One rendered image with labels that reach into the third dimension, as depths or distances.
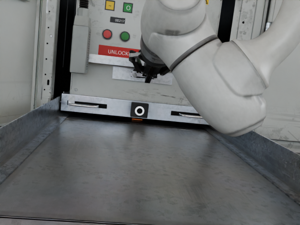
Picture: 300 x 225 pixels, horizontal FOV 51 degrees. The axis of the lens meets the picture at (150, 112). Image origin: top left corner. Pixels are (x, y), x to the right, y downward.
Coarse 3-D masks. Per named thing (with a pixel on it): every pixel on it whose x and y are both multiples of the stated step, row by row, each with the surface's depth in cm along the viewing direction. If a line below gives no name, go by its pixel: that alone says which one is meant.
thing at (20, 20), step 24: (0, 0) 87; (24, 0) 94; (0, 24) 88; (24, 24) 96; (0, 48) 89; (24, 48) 97; (0, 72) 90; (24, 72) 99; (0, 96) 92; (24, 96) 101; (0, 120) 90
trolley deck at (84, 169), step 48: (48, 144) 73; (96, 144) 77; (144, 144) 83; (192, 144) 89; (0, 192) 45; (48, 192) 47; (96, 192) 49; (144, 192) 51; (192, 192) 54; (240, 192) 56
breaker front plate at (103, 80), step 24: (96, 0) 105; (120, 0) 105; (144, 0) 106; (216, 0) 108; (96, 24) 106; (120, 24) 106; (216, 24) 109; (96, 48) 107; (96, 72) 108; (120, 72) 109; (168, 72) 109; (120, 96) 110; (144, 96) 111; (168, 96) 112
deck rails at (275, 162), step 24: (24, 120) 68; (48, 120) 93; (0, 144) 55; (24, 144) 69; (240, 144) 88; (264, 144) 74; (0, 168) 54; (264, 168) 72; (288, 168) 63; (288, 192) 58
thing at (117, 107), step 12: (84, 96) 108; (96, 96) 109; (84, 108) 109; (96, 108) 109; (108, 108) 109; (120, 108) 110; (156, 108) 111; (168, 108) 111; (180, 108) 112; (192, 108) 112; (168, 120) 112; (180, 120) 112; (192, 120) 113
